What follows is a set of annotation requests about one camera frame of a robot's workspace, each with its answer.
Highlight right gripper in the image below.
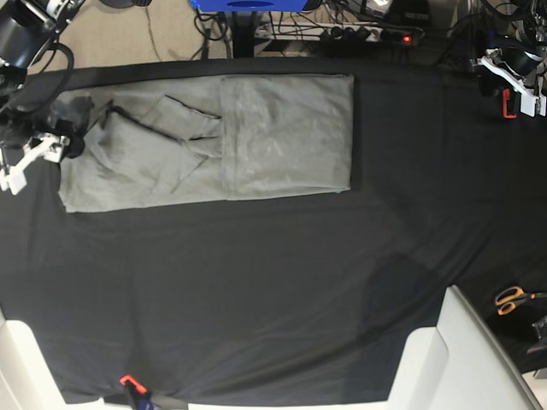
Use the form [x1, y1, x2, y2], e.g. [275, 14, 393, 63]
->
[1, 102, 85, 196]

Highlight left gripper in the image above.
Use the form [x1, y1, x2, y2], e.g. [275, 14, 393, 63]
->
[469, 36, 546, 117]

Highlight grey T-shirt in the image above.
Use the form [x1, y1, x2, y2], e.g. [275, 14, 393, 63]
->
[54, 74, 355, 213]

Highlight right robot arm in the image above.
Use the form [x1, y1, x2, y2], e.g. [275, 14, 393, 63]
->
[1, 0, 85, 196]

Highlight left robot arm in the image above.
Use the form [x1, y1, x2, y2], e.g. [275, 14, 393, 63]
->
[470, 1, 546, 120]

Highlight red black clamp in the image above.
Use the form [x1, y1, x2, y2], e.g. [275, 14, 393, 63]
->
[502, 88, 517, 120]

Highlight white power strip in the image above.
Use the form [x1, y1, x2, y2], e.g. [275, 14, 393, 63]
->
[256, 22, 425, 46]

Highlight white base block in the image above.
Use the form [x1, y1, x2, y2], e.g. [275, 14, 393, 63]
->
[385, 285, 542, 409]
[1, 317, 68, 410]

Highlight black crumpled object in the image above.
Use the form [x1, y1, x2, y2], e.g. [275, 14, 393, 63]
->
[526, 316, 547, 354]

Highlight red blue front clamp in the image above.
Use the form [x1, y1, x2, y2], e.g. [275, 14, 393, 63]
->
[119, 374, 156, 410]

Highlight black table cloth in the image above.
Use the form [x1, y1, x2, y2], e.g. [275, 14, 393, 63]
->
[1, 58, 546, 406]

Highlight orange handled scissors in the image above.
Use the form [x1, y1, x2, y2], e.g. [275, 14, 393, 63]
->
[494, 286, 546, 316]

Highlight blue plastic mount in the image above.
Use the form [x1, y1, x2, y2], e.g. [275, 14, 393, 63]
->
[189, 0, 307, 13]

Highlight black table leg post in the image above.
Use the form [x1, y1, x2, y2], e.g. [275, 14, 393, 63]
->
[227, 11, 262, 59]

